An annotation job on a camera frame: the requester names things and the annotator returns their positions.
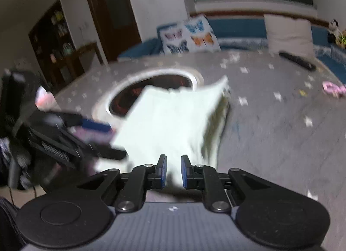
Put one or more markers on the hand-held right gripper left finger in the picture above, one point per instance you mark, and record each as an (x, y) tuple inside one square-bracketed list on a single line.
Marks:
[(163, 171)]

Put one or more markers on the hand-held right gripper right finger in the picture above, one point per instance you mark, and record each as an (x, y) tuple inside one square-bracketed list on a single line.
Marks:
[(185, 171)]

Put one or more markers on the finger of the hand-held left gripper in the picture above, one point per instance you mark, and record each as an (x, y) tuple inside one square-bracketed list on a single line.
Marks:
[(94, 126), (108, 153)]

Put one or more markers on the pale green garment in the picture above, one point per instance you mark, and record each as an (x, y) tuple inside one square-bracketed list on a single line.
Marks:
[(173, 121)]

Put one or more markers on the pink tissue box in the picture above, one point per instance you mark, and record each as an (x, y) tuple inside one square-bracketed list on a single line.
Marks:
[(44, 99)]

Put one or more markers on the dark wooden desk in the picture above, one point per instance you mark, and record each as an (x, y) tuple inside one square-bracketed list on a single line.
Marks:
[(86, 50)]

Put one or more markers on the round table heater well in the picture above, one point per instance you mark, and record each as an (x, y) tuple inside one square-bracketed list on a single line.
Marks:
[(156, 79)]

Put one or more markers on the dark wooden shelf cabinet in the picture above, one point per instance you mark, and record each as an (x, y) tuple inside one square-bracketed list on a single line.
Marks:
[(46, 40)]

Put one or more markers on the grey star-print table cover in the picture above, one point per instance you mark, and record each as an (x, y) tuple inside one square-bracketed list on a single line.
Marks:
[(270, 132)]

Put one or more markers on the dark wooden door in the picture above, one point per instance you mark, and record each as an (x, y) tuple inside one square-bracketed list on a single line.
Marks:
[(113, 15)]

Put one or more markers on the butterfly print pillow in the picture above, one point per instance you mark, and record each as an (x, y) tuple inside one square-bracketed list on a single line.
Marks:
[(194, 34)]

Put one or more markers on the white lace sofa cover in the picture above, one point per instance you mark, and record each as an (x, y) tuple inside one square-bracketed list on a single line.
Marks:
[(243, 43)]

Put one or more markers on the blue sofa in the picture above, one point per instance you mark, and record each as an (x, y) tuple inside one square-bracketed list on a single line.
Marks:
[(238, 27)]

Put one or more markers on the black remote control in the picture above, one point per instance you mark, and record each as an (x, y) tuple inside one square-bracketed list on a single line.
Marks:
[(297, 61)]

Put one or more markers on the pink hair scrunchie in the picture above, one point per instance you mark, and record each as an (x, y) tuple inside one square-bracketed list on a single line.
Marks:
[(333, 88)]

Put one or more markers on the plain grey pillow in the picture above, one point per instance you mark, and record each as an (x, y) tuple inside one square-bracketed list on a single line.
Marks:
[(289, 34)]

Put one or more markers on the panda plush toy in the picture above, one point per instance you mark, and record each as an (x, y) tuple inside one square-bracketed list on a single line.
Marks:
[(334, 26)]

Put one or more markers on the white light switch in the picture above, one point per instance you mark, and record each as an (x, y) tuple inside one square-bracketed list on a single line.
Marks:
[(84, 26)]

